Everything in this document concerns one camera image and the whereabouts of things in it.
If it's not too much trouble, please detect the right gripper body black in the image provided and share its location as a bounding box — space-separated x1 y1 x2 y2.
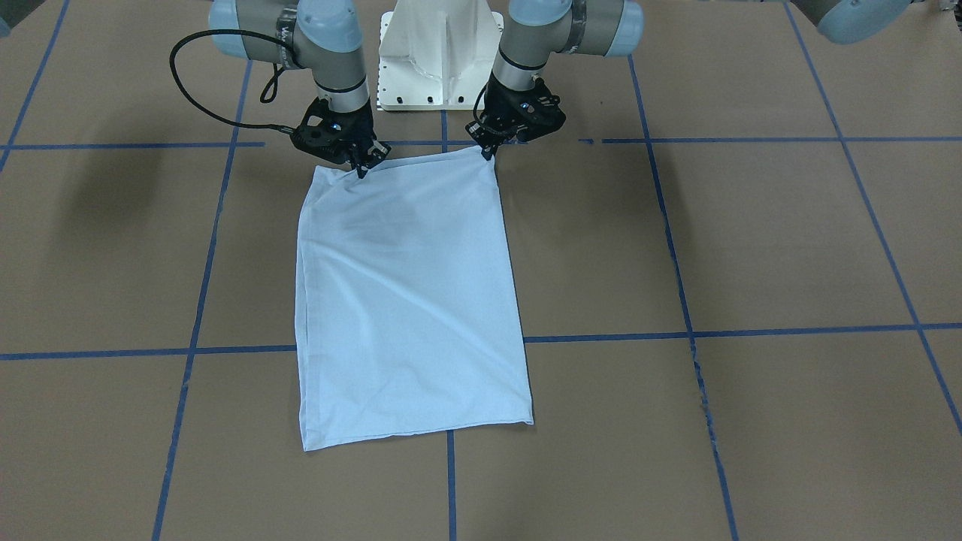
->
331 104 376 154

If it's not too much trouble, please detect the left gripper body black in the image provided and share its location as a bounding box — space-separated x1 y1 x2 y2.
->
481 72 539 136

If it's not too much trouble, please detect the light blue t-shirt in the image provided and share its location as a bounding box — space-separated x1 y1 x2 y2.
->
293 147 534 452

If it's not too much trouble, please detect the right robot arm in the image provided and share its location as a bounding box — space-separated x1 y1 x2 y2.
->
207 1 389 178

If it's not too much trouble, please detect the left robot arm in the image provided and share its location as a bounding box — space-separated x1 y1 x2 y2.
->
466 1 645 161

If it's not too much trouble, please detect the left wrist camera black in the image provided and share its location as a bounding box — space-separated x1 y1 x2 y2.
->
507 77 567 143

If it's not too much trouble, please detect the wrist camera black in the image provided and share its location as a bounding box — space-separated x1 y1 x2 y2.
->
289 97 356 165
507 77 567 143

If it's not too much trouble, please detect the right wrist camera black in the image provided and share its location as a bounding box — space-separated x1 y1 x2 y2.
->
289 97 356 165

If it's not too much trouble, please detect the white pedestal base plate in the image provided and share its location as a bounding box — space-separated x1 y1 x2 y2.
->
376 1 504 112

